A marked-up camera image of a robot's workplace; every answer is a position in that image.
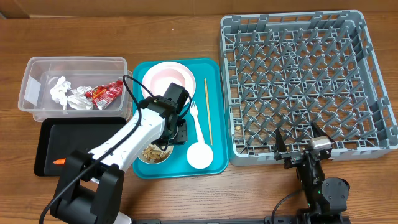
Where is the small white tissue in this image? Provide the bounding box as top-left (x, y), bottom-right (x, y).
top-left (50, 76), bottom-right (71, 110)

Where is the black plastic tray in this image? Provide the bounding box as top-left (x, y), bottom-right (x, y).
top-left (34, 117), bottom-right (127, 177)

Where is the clear plastic bin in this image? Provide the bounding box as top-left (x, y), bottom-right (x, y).
top-left (18, 56), bottom-right (132, 122)

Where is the red snack wrapper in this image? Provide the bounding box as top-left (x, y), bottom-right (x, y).
top-left (84, 80), bottom-right (124, 110)

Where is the teal plastic tray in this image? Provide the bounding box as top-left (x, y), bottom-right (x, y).
top-left (132, 58), bottom-right (229, 179)

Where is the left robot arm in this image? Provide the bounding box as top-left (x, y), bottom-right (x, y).
top-left (39, 95), bottom-right (192, 223)

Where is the white plastic fork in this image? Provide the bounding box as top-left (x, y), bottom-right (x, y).
top-left (190, 101), bottom-right (205, 143)

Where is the white bowl with nuts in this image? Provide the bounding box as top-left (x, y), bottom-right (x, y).
top-left (138, 144), bottom-right (174, 164)

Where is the large white tissue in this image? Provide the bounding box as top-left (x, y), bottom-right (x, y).
top-left (67, 86), bottom-right (93, 110)

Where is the orange carrot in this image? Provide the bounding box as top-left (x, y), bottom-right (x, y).
top-left (53, 158), bottom-right (66, 166)

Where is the pink white plate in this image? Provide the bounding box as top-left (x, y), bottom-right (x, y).
top-left (141, 62), bottom-right (196, 98)

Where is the small white round cup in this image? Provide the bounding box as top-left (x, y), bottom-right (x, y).
top-left (187, 142), bottom-right (213, 169)

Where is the wooden chopstick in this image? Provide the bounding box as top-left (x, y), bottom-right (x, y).
top-left (204, 78), bottom-right (213, 145)

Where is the grey dishwasher rack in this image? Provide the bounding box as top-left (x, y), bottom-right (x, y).
top-left (220, 10), bottom-right (397, 166)

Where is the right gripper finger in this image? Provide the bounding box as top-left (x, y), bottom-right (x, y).
top-left (274, 129), bottom-right (287, 154)
top-left (310, 122), bottom-right (329, 138)

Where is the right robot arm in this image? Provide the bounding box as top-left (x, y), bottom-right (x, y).
top-left (270, 123), bottom-right (350, 224)

